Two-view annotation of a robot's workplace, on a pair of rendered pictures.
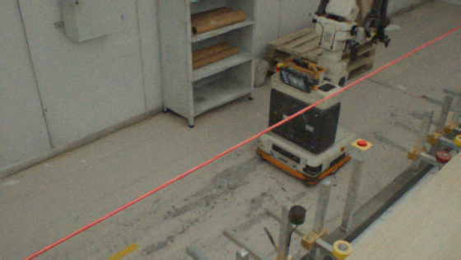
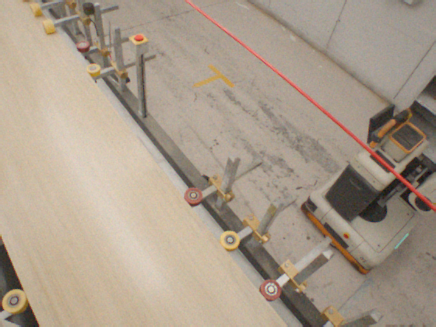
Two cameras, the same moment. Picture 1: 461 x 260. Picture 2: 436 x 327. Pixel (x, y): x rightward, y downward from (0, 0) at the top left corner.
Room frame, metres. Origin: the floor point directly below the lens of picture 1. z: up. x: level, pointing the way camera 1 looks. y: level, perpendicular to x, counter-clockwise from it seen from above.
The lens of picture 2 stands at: (2.12, -1.90, 2.12)
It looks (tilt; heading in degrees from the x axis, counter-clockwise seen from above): 53 degrees down; 88
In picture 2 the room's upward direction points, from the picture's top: 11 degrees clockwise
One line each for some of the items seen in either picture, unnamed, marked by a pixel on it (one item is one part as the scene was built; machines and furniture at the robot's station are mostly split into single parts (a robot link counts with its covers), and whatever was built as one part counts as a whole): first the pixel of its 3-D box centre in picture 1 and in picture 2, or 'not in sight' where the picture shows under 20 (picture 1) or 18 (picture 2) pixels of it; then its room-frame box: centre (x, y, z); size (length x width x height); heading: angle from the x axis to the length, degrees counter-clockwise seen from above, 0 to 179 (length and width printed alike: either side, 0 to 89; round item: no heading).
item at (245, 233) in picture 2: (427, 135); (261, 221); (2.40, -1.23, 0.84); 0.43 x 0.03 x 0.04; 45
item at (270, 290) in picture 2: not in sight; (267, 292); (2.44, -1.54, 0.85); 0.08 x 0.08 x 0.11
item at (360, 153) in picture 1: (360, 150); (138, 45); (1.70, -0.59, 1.18); 0.07 x 0.07 x 0.08; 45
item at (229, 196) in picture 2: (416, 151); (221, 188); (2.21, -1.09, 0.84); 0.14 x 0.06 x 0.05; 135
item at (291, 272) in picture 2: (451, 127); (293, 276); (2.56, -1.45, 0.81); 0.14 x 0.06 x 0.05; 135
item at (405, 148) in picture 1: (408, 150); (226, 181); (2.23, -1.05, 0.84); 0.43 x 0.03 x 0.04; 45
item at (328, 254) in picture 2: (457, 113); (304, 273); (2.58, -1.46, 0.90); 0.04 x 0.04 x 0.48; 45
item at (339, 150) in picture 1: (307, 144); (360, 212); (3.31, -0.67, 0.16); 0.67 x 0.64 x 0.25; 135
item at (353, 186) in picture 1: (351, 195); (142, 86); (1.70, -0.59, 0.93); 0.05 x 0.05 x 0.45; 45
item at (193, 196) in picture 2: (441, 162); (192, 201); (2.09, -1.19, 0.85); 0.08 x 0.08 x 0.11
